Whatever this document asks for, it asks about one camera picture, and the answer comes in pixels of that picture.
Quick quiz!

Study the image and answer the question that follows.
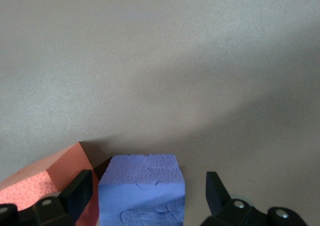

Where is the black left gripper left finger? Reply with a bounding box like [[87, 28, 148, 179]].
[[0, 169, 94, 226]]

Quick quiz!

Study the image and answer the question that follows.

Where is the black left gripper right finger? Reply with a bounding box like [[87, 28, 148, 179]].
[[201, 171, 308, 226]]

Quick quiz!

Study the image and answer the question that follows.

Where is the orange foam block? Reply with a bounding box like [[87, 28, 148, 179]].
[[0, 141, 101, 226]]

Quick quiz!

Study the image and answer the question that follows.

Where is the purple foam block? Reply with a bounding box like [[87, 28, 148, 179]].
[[97, 153, 186, 226]]

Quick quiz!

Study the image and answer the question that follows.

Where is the brown paper table cover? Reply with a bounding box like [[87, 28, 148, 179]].
[[0, 0, 320, 226]]

